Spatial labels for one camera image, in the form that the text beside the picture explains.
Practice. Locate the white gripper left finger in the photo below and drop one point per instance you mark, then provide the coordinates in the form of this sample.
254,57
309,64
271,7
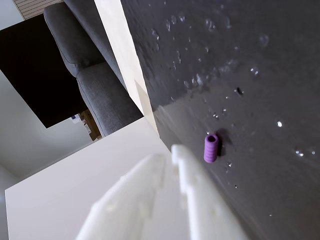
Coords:
130,200

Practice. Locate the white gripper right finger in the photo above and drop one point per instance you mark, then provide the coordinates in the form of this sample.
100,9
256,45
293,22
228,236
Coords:
200,200

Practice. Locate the purple ribbed pen grip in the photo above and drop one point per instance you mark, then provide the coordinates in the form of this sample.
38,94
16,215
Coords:
211,150

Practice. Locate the brown cardboard box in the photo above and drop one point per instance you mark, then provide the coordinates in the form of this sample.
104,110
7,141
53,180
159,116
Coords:
93,125

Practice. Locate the dark grey table mat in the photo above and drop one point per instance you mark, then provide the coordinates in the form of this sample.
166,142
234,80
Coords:
250,125

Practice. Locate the white blue printed box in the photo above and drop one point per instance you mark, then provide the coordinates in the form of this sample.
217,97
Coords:
75,118

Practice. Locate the grey fabric sofa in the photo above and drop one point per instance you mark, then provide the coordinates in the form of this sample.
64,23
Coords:
100,95

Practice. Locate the white backdrop board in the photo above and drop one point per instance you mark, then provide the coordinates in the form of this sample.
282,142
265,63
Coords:
125,55

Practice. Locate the black rectangular panel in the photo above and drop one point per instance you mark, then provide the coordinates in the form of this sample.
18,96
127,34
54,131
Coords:
35,75

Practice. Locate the white slatted blind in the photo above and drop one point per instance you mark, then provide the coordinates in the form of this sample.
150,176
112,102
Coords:
37,8

